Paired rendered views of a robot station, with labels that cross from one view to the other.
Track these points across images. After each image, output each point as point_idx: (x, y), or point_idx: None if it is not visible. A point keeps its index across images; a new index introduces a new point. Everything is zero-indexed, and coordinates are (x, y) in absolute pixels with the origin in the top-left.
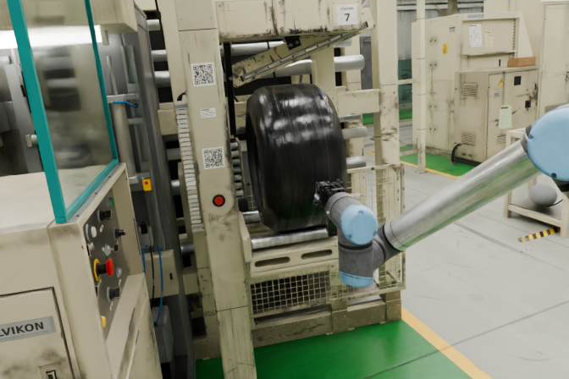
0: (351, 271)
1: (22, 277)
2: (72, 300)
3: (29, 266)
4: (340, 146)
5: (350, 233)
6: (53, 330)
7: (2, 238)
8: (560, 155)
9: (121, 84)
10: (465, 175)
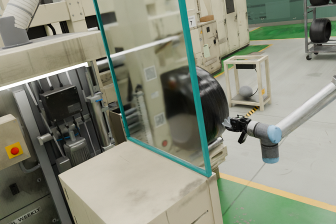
0: (273, 156)
1: (197, 210)
2: (214, 213)
3: (200, 203)
4: (226, 97)
5: (274, 139)
6: None
7: (190, 194)
8: None
9: (84, 87)
10: (310, 100)
